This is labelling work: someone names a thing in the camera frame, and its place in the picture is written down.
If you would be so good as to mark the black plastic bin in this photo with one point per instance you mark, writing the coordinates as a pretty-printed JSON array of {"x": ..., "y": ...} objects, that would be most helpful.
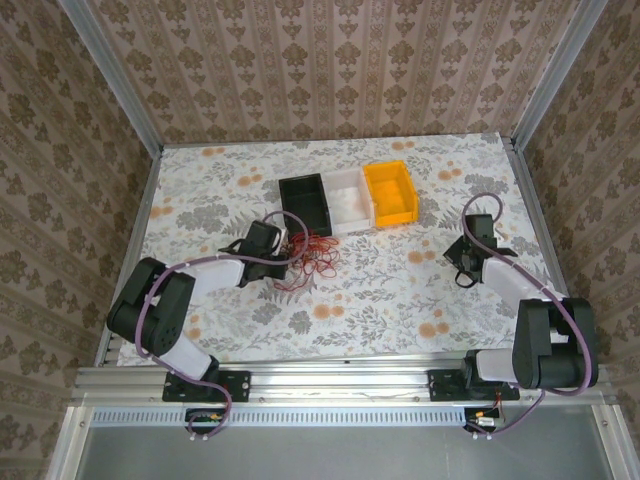
[{"x": 305, "y": 200}]

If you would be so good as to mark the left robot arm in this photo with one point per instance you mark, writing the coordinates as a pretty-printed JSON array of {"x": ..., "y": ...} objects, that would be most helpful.
[{"x": 165, "y": 310}]

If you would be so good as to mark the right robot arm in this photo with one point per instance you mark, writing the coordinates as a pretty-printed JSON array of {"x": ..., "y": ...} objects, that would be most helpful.
[{"x": 535, "y": 345}]

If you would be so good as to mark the yellow plastic bin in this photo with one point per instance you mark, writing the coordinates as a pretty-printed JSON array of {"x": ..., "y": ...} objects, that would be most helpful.
[{"x": 392, "y": 220}]

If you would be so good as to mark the white plastic bin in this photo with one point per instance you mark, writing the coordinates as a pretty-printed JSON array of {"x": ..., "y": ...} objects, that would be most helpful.
[{"x": 347, "y": 200}]

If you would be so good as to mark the floral tablecloth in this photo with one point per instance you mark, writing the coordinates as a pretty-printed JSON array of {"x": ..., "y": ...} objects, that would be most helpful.
[{"x": 375, "y": 300}]

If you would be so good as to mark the grey metal shelf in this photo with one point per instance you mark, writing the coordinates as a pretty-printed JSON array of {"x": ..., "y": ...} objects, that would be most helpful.
[{"x": 340, "y": 455}]

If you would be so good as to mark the aluminium table side rail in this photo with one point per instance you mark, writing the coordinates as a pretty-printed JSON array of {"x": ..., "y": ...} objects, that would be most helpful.
[
  {"x": 545, "y": 240},
  {"x": 135, "y": 235}
]

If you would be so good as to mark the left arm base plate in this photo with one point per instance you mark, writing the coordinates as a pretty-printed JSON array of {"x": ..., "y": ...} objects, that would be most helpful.
[{"x": 240, "y": 385}]

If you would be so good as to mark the aluminium mounting rail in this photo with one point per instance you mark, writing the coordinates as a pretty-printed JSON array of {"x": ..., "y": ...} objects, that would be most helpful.
[{"x": 340, "y": 380}]

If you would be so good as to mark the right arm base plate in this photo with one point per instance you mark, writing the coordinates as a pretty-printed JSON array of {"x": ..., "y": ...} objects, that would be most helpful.
[{"x": 440, "y": 387}]

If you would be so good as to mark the aluminium frame post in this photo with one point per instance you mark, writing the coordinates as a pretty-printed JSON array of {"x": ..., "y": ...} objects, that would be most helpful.
[
  {"x": 555, "y": 80},
  {"x": 115, "y": 85}
]

